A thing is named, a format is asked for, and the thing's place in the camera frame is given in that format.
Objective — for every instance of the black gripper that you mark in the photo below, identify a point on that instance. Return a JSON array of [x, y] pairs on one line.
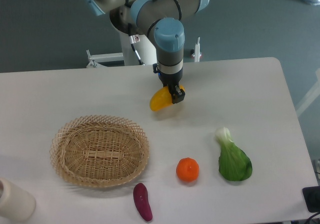
[[170, 76]]

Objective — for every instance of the yellow mango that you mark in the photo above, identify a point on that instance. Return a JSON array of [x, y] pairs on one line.
[[161, 99]]

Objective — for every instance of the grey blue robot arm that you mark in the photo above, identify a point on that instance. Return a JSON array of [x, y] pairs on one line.
[[151, 33]]

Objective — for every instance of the orange tangerine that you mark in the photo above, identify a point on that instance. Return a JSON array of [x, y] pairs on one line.
[[187, 170]]

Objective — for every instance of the green bok choy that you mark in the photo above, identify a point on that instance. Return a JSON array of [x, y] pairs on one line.
[[234, 164]]

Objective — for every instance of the woven wicker basket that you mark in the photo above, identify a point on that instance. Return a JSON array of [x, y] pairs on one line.
[[99, 151]]

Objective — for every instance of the purple sweet potato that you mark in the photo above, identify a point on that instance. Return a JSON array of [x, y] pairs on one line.
[[140, 195]]

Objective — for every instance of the cream cylindrical bottle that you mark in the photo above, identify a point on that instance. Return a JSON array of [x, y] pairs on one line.
[[17, 204]]

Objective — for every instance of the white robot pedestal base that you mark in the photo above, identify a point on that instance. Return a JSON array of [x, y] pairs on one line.
[[94, 60]]

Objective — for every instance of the white frame bar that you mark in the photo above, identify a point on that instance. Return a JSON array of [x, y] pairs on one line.
[[309, 97]]

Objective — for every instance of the black device with cable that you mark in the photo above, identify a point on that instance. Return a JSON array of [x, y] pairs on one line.
[[311, 197]]

